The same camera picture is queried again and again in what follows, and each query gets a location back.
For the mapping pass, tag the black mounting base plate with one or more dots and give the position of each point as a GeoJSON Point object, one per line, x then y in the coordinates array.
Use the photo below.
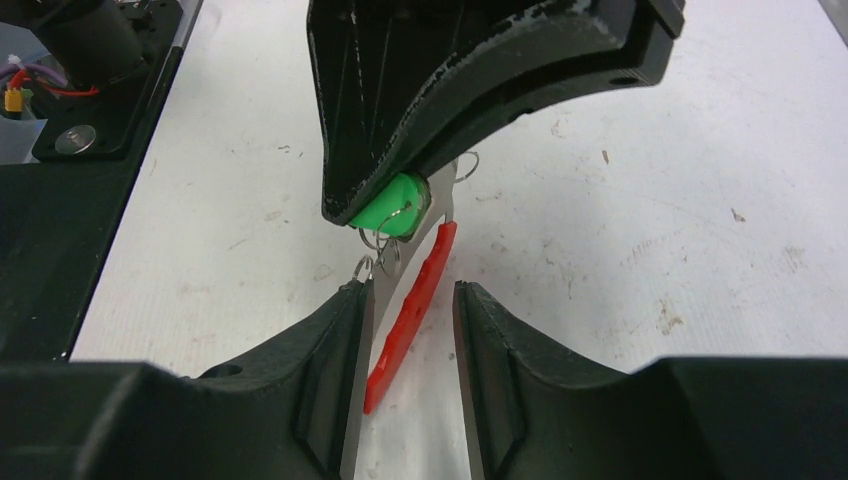
{"type": "Point", "coordinates": [83, 84]}

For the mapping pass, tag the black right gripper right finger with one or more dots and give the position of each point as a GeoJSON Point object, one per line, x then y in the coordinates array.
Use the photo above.
{"type": "Point", "coordinates": [535, 409]}

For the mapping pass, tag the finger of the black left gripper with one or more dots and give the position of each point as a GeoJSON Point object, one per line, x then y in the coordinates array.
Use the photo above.
{"type": "Point", "coordinates": [370, 60]}
{"type": "Point", "coordinates": [546, 53]}

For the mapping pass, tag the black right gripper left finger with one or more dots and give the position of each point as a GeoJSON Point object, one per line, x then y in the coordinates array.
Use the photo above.
{"type": "Point", "coordinates": [289, 408]}

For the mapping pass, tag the green key tag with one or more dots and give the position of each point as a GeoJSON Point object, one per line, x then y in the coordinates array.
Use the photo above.
{"type": "Point", "coordinates": [396, 211]}

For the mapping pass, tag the steel key holder red handle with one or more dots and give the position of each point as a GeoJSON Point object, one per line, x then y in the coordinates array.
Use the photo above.
{"type": "Point", "coordinates": [389, 261]}

